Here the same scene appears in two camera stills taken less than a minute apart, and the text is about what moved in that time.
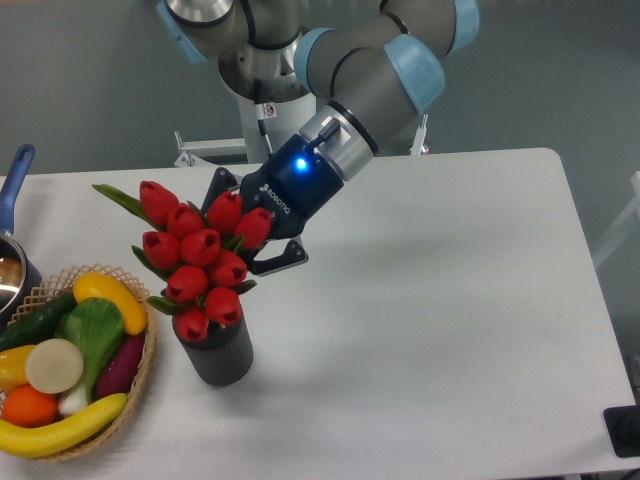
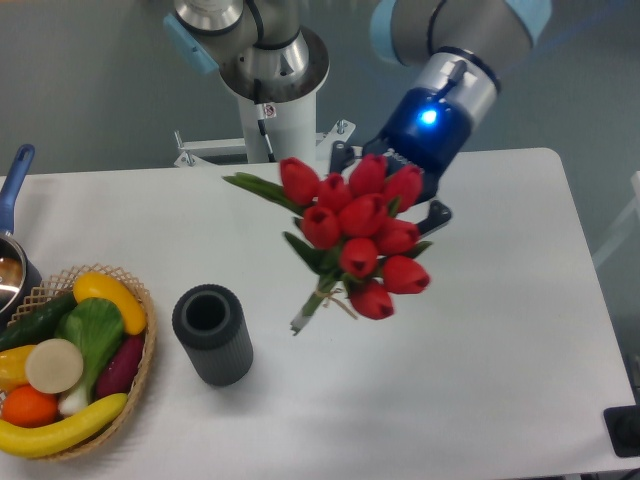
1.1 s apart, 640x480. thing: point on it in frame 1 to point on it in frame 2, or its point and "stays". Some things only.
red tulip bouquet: [203, 254] to [355, 236]
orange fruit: [28, 407] stays
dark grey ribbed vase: [225, 356] stays
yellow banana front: [25, 441] stays
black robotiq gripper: [294, 182] to [426, 131]
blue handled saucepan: [19, 273] stays
